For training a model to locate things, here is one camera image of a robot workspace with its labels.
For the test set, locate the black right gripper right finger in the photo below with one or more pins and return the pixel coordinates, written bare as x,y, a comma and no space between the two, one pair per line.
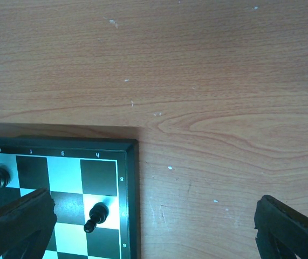
282,232

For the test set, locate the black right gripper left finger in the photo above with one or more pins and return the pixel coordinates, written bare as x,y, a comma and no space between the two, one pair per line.
26,225

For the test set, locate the black pawn on board right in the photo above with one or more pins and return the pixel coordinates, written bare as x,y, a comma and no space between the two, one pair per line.
98,215

